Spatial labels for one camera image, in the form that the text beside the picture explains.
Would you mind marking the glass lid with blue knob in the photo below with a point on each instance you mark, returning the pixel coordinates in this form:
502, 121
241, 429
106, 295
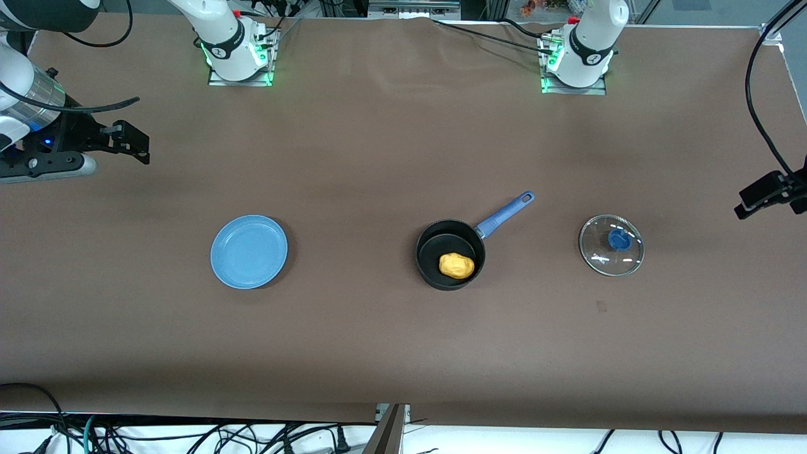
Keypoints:
611, 246

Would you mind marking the brown table mat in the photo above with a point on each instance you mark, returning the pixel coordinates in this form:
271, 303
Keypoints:
378, 347

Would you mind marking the blue round plate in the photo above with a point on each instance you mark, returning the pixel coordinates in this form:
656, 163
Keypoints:
249, 252

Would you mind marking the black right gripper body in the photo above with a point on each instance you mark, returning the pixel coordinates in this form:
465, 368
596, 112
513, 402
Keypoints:
81, 133

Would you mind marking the black power plug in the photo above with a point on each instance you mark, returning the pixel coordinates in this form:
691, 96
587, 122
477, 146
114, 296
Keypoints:
342, 439

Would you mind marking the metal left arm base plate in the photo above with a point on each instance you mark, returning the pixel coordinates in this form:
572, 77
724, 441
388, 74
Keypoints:
596, 90

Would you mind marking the aluminium profile beam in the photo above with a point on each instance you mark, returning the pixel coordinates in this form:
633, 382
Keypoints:
388, 432

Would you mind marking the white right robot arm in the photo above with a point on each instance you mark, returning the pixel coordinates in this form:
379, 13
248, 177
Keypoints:
220, 31

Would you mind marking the yellow potato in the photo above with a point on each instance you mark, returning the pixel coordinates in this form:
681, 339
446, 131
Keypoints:
456, 265

